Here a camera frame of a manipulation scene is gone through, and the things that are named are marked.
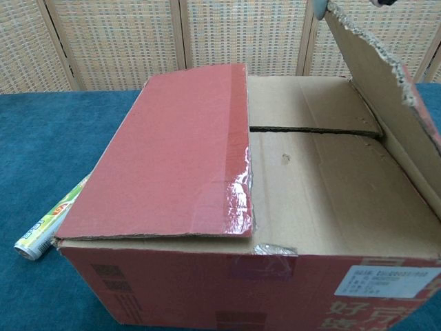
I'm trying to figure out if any woven rattan folding screen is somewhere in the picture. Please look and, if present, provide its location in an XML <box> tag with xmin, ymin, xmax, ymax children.
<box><xmin>0</xmin><ymin>0</ymin><xmax>441</xmax><ymax>95</ymax></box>

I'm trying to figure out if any green white plastic wrap roll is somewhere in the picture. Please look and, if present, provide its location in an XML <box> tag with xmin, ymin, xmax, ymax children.
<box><xmin>13</xmin><ymin>174</ymin><xmax>91</xmax><ymax>262</ymax></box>

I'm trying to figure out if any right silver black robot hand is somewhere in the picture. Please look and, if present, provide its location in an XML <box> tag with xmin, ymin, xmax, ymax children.
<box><xmin>311</xmin><ymin>0</ymin><xmax>393</xmax><ymax>19</ymax></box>

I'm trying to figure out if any red printed cardboard box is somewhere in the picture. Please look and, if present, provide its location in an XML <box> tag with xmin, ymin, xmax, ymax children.
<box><xmin>54</xmin><ymin>0</ymin><xmax>441</xmax><ymax>331</ymax></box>

